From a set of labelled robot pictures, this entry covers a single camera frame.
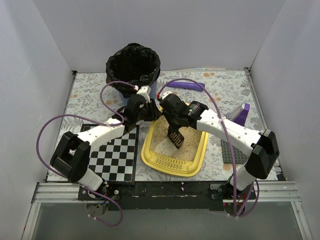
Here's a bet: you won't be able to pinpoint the purple flashlight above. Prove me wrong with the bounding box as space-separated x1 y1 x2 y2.
166 81 205 92

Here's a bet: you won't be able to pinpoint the blue trash bin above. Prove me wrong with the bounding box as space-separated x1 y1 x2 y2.
119 81 157 106

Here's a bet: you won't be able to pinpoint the grey lego baseplate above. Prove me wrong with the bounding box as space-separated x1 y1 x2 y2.
221 140 248 165

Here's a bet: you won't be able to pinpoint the black white chessboard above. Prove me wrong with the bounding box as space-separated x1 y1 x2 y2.
88 125 140 185

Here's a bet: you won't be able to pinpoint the yellow litter box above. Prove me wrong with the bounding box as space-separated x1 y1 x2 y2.
141 120 209 177

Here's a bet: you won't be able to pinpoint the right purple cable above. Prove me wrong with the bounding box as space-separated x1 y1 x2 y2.
156 77 261 218

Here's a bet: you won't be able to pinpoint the black trash bag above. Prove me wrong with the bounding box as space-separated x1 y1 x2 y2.
105 43 161 87

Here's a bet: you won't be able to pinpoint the floral table mat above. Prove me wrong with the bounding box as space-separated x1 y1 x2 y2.
47 70 265 182

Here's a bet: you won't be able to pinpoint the black litter scoop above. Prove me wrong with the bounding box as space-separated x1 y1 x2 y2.
167 126 185 149

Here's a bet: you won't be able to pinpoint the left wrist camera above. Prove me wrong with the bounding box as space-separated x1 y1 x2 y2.
133 85 151 103

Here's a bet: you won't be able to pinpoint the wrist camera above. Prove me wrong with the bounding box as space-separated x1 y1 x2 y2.
133 85 151 103
157 91 173 102

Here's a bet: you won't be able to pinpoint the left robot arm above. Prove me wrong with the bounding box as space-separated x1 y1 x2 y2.
50 94 161 192

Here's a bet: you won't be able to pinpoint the cat litter granules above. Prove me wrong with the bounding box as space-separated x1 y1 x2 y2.
150 116 202 161

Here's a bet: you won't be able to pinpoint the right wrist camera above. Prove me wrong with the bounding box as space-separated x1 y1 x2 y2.
157 91 173 102

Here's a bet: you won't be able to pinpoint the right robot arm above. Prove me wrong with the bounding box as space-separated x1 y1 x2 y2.
159 91 280 193

